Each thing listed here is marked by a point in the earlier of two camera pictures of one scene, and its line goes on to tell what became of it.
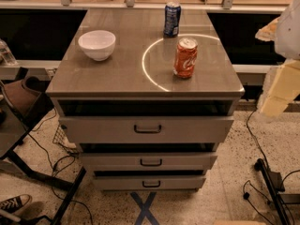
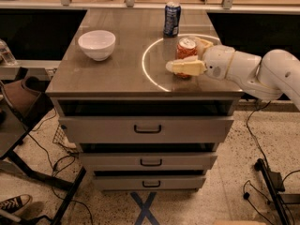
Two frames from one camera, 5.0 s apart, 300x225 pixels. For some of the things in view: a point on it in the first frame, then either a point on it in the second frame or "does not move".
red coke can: x=185 y=57 does not move
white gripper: x=289 y=32 -> x=217 y=61
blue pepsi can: x=172 y=22 does not move
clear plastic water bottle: x=7 y=55 does not move
